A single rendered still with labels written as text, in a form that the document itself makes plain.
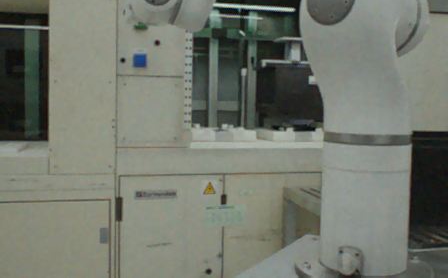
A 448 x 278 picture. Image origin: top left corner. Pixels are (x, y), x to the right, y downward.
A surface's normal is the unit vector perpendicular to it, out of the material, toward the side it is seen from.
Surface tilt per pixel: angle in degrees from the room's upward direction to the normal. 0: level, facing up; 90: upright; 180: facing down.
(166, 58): 90
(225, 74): 90
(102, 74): 90
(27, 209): 90
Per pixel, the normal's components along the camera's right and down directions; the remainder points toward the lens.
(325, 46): -0.58, 0.64
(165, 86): 0.23, 0.06
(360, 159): -0.37, 0.04
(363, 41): -0.30, 0.61
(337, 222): -0.78, 0.02
